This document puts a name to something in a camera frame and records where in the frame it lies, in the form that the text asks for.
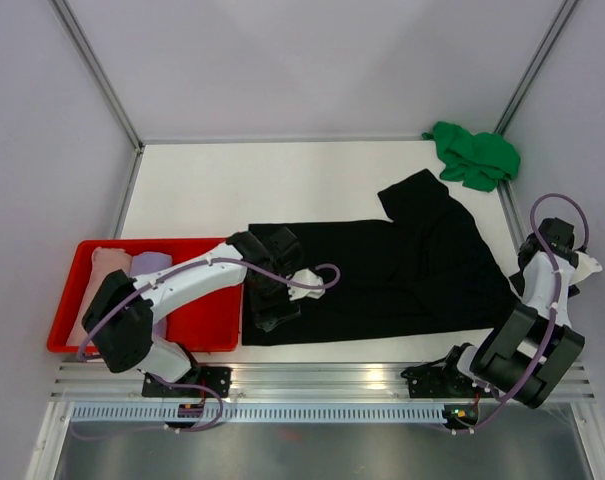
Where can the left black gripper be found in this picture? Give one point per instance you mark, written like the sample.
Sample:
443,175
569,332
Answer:
264,312

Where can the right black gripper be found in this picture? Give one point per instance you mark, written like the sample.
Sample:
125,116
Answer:
518,282

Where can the black t shirt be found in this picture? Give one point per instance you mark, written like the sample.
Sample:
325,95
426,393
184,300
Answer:
423,269

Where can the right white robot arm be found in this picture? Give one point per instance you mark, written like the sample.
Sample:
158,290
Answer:
536,345

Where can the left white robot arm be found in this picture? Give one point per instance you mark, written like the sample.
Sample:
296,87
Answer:
122,317

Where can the red plastic bin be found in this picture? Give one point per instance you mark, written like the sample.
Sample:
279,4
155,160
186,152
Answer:
209,324

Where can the green crumpled t shirt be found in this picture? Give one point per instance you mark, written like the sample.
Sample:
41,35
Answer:
477,161

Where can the lavender rolled t shirt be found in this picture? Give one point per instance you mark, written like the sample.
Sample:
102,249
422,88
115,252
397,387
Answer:
149,262

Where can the pink rolled t shirt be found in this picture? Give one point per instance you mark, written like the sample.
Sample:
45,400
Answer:
104,261

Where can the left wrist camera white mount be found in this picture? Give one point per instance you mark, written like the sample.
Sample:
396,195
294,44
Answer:
305,284

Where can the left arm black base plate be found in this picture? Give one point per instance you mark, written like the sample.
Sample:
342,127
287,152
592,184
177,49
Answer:
200,382

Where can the right aluminium corner post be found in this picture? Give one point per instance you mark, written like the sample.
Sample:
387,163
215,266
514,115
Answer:
540,57

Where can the aluminium corner post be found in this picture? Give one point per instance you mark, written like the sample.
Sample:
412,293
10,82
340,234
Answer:
540,57
82,44

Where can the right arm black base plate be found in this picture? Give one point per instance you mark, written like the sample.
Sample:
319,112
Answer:
437,381

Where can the aluminium front rail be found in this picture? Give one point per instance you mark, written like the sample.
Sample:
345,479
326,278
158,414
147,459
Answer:
250,382

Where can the slotted grey cable duct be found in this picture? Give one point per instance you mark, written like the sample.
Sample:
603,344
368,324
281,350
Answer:
418,413

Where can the left aluminium corner post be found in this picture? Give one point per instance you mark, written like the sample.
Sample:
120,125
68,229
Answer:
82,44

